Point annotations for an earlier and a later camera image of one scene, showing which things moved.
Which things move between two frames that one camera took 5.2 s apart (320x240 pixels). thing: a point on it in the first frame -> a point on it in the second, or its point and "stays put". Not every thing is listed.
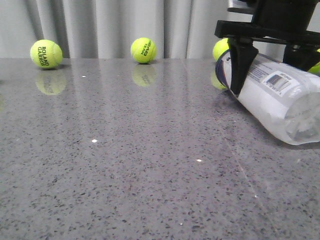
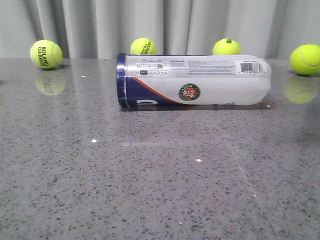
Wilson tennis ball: [220, 47] stays put
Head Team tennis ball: [143, 50] stays put
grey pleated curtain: [108, 28] stays put
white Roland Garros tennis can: [287, 99] -> [147, 80]
